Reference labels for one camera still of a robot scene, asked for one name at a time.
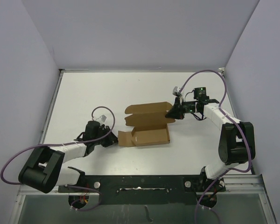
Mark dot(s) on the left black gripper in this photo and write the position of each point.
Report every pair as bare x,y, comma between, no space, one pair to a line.
111,139

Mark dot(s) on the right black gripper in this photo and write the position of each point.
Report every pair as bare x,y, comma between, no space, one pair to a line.
177,112

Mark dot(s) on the brown cardboard box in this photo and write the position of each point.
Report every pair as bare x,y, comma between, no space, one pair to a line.
150,126

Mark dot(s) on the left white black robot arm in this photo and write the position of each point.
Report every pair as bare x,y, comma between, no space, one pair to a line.
45,167

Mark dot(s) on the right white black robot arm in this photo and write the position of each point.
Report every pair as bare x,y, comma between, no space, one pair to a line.
236,148

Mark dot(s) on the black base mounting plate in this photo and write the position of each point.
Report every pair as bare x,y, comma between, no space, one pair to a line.
153,189

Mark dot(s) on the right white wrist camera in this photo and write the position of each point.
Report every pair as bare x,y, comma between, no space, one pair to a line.
177,92

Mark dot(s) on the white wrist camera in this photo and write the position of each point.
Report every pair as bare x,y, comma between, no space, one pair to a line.
177,92
101,119

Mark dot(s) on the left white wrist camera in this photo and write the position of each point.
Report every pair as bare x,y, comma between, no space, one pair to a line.
101,119

